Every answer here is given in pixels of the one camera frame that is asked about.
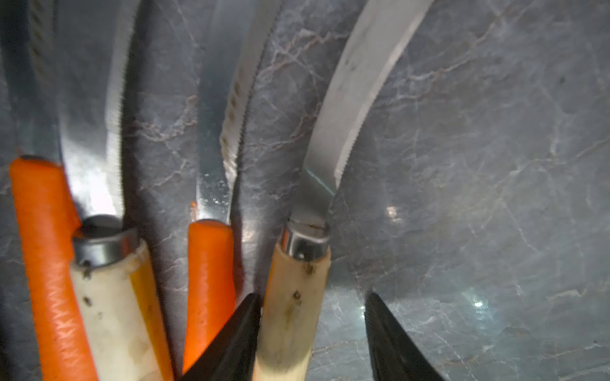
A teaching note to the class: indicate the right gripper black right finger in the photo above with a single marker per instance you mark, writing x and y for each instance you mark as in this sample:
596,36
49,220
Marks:
393,355

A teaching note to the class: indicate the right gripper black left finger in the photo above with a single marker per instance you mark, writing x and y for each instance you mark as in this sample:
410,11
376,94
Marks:
231,355

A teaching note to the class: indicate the wooden handle sickle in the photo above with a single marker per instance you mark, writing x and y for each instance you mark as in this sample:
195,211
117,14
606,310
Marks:
301,259
111,271

